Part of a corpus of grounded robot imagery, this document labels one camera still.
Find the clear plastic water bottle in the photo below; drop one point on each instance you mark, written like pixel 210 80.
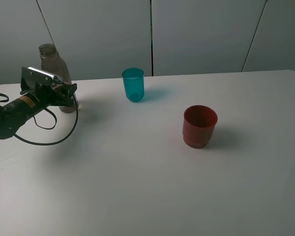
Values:
pixel 53 63

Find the teal transparent plastic cup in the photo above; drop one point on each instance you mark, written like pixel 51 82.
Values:
pixel 133 80

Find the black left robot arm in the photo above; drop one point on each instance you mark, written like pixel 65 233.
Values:
pixel 16 113

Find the red plastic cup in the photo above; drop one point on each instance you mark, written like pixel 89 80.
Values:
pixel 198 125

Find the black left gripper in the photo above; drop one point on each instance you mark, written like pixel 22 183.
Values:
pixel 49 95

